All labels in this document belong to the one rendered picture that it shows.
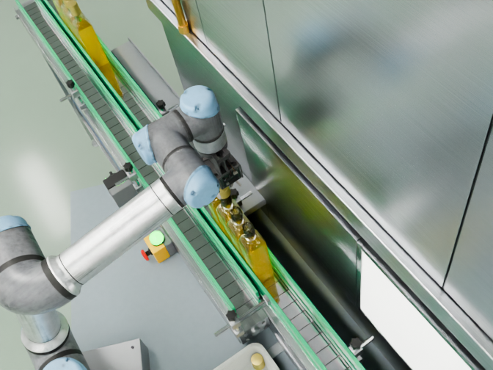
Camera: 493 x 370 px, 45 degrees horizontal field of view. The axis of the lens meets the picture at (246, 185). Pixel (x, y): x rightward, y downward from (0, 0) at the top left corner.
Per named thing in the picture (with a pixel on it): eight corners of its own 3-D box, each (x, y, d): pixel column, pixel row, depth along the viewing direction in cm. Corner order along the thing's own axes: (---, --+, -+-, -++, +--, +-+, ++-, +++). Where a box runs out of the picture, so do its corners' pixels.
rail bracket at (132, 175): (146, 191, 194) (133, 167, 183) (126, 202, 193) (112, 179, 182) (140, 183, 196) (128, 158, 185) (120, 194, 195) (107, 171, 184)
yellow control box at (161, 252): (177, 252, 194) (172, 241, 188) (158, 265, 192) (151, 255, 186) (167, 238, 198) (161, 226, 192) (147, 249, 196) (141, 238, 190)
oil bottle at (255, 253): (274, 274, 171) (265, 238, 153) (257, 285, 169) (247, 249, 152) (263, 260, 174) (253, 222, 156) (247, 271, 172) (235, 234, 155)
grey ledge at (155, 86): (268, 214, 193) (264, 195, 184) (246, 229, 191) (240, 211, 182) (136, 57, 244) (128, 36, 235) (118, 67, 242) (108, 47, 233)
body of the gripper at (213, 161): (218, 194, 142) (208, 164, 132) (199, 172, 146) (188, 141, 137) (245, 178, 143) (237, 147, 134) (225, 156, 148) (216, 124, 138)
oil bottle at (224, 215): (252, 244, 177) (241, 206, 159) (237, 255, 176) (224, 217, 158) (242, 231, 180) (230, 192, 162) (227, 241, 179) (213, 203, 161)
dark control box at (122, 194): (139, 197, 209) (132, 183, 202) (119, 208, 207) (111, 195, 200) (129, 181, 213) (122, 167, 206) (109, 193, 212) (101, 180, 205)
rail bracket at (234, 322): (274, 313, 163) (269, 294, 153) (222, 349, 160) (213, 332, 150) (268, 305, 165) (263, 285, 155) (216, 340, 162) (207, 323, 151)
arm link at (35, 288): (-3, 334, 108) (212, 169, 111) (-22, 288, 114) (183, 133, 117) (34, 348, 118) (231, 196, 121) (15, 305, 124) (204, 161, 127)
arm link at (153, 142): (150, 162, 117) (197, 134, 120) (125, 128, 123) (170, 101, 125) (160, 184, 124) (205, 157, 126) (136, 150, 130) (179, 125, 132)
